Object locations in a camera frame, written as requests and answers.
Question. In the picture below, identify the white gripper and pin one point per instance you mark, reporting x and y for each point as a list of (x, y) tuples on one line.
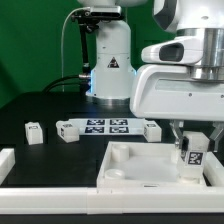
[(167, 90)]

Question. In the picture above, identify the white square table top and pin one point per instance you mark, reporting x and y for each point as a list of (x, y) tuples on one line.
[(134, 165)]

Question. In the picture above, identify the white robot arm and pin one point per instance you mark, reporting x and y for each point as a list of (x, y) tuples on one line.
[(201, 18)]

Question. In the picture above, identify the white U-shaped obstacle fence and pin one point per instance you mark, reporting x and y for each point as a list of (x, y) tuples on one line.
[(94, 200)]

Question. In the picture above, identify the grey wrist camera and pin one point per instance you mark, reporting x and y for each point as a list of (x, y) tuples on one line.
[(171, 52)]

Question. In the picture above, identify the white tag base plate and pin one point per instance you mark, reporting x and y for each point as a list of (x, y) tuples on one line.
[(109, 126)]

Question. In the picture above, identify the black camera on stand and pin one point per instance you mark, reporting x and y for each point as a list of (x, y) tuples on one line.
[(88, 19)]

